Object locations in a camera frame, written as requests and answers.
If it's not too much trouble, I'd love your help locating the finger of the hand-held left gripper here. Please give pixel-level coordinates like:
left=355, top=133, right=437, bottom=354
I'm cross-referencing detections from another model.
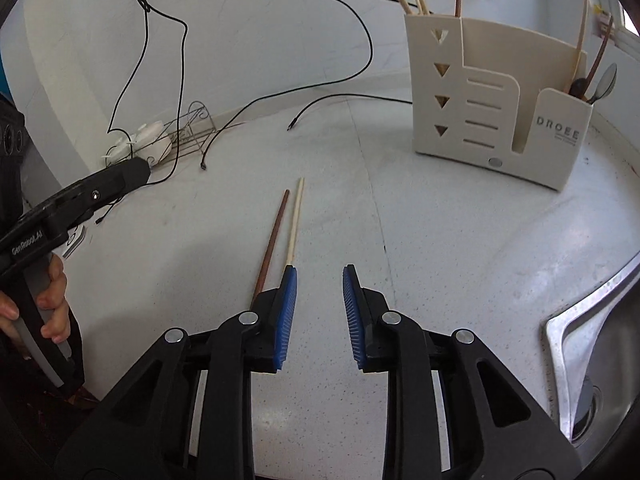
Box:
left=64, top=156, right=152, bottom=222

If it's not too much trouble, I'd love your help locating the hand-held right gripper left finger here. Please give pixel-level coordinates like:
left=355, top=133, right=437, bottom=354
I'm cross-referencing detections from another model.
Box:
left=56, top=265, right=299, bottom=477

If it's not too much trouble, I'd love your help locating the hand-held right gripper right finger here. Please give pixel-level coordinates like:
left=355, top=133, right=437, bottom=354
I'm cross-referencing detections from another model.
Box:
left=341, top=264, right=584, bottom=477

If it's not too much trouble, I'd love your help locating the cream plastic utensil holder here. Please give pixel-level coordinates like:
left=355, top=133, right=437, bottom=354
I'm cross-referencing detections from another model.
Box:
left=404, top=12, right=596, bottom=192

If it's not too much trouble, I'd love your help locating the grey translucent spoon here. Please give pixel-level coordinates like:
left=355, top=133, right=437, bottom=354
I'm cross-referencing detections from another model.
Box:
left=590, top=63, right=619, bottom=106

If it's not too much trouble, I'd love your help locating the person's left hand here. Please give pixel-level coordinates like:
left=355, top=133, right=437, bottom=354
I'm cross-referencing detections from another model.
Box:
left=0, top=256, right=70, bottom=346

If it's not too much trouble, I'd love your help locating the small white bottle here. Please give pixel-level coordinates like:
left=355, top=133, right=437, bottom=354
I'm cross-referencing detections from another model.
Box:
left=100, top=132, right=138, bottom=166
left=132, top=121, right=171, bottom=161

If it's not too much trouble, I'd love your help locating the black appliance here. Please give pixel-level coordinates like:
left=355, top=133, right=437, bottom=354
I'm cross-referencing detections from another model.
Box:
left=0, top=95, right=28, bottom=221

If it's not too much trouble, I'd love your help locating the stainless steel sink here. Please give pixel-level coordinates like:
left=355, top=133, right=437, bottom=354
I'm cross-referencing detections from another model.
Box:
left=544, top=260, right=640, bottom=448

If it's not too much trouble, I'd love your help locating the white framed window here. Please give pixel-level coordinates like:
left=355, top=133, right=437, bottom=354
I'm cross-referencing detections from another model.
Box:
left=597, top=0, right=640, bottom=51

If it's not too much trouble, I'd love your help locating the metal wire rack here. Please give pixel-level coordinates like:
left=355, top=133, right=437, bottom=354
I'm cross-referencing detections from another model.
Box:
left=115, top=101, right=217, bottom=171

